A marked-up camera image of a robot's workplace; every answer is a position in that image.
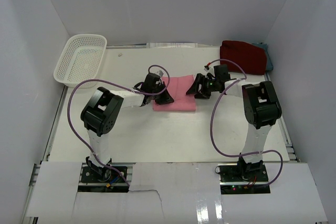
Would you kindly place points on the pink t shirt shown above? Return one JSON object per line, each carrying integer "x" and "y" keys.
{"x": 177, "y": 89}

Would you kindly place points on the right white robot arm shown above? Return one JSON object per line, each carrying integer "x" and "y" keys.
{"x": 261, "y": 109}

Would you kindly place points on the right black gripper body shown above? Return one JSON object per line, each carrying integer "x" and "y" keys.
{"x": 213, "y": 84}

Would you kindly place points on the folded dark red t shirt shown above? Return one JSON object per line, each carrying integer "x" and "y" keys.
{"x": 250, "y": 58}

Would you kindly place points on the papers at back edge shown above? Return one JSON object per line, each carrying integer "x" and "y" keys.
{"x": 171, "y": 45}

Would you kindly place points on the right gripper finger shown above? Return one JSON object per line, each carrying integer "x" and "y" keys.
{"x": 198, "y": 81}
{"x": 202, "y": 89}

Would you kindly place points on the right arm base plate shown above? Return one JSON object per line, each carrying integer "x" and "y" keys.
{"x": 232, "y": 182}

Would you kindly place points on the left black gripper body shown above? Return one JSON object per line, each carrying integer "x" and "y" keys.
{"x": 159, "y": 87}

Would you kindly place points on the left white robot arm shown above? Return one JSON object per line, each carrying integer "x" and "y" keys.
{"x": 100, "y": 115}

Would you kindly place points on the folded teal t shirt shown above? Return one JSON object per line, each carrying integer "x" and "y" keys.
{"x": 269, "y": 65}

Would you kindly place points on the white plastic mesh basket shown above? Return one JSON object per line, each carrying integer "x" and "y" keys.
{"x": 81, "y": 59}

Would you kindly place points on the white paper sheet front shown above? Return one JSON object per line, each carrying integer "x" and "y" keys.
{"x": 174, "y": 193}

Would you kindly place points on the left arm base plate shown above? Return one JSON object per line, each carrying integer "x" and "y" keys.
{"x": 111, "y": 183}

